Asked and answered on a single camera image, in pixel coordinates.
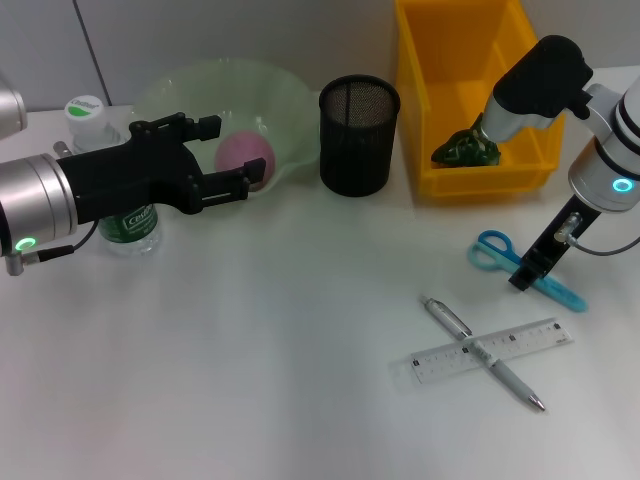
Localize transparent plastic ruler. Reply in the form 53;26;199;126
389;316;575;386

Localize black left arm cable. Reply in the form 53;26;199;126
3;219;101;277

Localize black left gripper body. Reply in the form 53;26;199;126
57;113;205;225

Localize yellow plastic bin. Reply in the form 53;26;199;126
392;0;569;204

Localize grey right arm cable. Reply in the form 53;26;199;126
554;212;640;256

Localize green glass fruit plate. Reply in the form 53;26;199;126
132;58;321;194

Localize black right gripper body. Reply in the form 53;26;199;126
520;194;601;274

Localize black mesh pen holder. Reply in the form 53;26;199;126
318;74;401;198

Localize green plastic wrapper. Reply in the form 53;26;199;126
430;118;502;170

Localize clear green-label water bottle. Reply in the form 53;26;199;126
63;93;162;258

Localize blue scissors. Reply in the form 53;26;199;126
467;229;590;314

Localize pink peach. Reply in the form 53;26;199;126
214;130;277;194

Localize silver grey pen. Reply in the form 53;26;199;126
418;293;547;414

